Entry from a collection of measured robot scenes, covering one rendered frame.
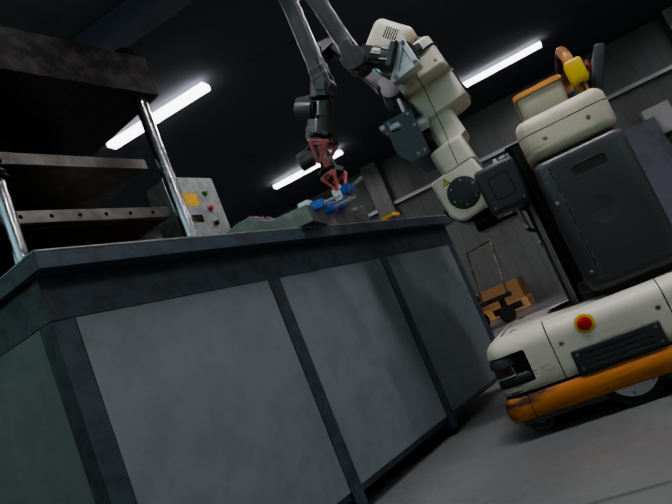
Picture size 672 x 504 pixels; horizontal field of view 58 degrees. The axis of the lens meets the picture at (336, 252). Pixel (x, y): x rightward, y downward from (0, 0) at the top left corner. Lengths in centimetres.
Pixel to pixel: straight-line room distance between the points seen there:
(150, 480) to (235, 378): 33
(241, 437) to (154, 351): 28
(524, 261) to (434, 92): 827
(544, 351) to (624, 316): 22
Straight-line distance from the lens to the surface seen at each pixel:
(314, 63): 202
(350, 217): 219
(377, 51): 195
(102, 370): 128
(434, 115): 203
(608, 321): 172
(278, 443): 152
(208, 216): 298
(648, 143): 1005
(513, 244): 1021
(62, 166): 261
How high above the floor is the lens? 41
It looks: 9 degrees up
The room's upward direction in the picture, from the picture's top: 23 degrees counter-clockwise
